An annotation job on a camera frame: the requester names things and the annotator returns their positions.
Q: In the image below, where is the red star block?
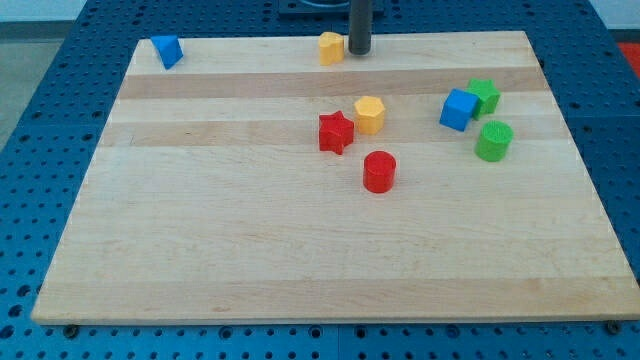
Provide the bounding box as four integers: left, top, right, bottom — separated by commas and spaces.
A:
318, 111, 354, 155

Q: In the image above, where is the green star block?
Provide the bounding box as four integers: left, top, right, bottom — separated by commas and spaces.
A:
466, 78, 501, 120

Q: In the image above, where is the red cylinder block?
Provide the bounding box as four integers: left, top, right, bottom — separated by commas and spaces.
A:
363, 151, 397, 193

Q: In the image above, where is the yellow hexagon block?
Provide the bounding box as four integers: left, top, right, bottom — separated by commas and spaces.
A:
354, 96, 386, 135

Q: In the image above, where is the light wooden board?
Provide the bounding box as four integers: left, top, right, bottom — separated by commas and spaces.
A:
31, 31, 639, 325

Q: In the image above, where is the yellow heart block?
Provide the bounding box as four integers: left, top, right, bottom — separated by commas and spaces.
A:
318, 32, 344, 66

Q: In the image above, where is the blue cube block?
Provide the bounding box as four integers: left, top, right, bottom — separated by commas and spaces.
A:
439, 88, 479, 132

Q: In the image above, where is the green cylinder block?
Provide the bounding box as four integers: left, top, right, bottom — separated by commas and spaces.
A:
474, 120, 514, 162

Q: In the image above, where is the blue triangle block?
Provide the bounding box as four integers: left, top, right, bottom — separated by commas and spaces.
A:
150, 35, 183, 70

